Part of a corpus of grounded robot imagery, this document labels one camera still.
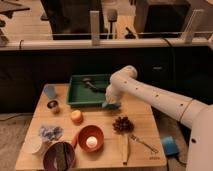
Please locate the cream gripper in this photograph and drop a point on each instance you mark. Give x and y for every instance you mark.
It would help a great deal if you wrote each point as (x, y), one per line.
(111, 99)

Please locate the green plastic tray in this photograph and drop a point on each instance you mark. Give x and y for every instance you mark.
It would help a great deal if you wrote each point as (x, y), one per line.
(81, 95)

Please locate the blue sponge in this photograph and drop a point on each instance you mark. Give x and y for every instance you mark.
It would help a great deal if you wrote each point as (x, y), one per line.
(110, 106)

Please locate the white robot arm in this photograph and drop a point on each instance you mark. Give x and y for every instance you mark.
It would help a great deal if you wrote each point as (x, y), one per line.
(192, 113)

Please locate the dark sponge in purple bowl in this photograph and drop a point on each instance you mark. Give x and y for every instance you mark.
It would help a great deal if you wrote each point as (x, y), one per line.
(61, 156)

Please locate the bunch of dark grapes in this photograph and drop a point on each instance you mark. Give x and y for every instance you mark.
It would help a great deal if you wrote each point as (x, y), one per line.
(123, 124)

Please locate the wooden table board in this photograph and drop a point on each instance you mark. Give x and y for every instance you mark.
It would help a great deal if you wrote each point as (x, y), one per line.
(108, 158)

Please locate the orange apple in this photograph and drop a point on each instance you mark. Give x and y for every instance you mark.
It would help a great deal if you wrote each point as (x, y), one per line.
(76, 116)

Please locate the orange bowl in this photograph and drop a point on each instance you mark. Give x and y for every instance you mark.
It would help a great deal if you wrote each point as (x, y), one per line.
(87, 131)

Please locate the wooden spatula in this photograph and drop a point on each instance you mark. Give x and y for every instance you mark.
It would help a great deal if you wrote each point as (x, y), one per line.
(124, 147)

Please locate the silver fork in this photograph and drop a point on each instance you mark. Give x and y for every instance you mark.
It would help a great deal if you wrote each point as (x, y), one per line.
(137, 139)

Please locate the white egg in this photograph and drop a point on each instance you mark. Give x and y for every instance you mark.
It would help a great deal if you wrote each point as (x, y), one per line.
(91, 142)

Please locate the small metal cup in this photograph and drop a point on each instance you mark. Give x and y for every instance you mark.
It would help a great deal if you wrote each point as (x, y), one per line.
(53, 106)

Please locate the light blue plastic cup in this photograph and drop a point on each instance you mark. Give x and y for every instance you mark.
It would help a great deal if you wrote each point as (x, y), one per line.
(49, 90)

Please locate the crumpled blue white cloth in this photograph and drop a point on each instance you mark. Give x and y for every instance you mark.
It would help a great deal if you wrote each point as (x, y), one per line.
(50, 133)

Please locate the purple bowl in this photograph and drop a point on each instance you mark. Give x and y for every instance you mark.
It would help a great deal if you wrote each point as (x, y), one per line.
(49, 160)

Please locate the white cup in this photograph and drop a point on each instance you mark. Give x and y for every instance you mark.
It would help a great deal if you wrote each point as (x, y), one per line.
(34, 145)

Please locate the metal rail barrier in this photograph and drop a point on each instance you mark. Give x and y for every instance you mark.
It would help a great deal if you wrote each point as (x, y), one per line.
(97, 43)

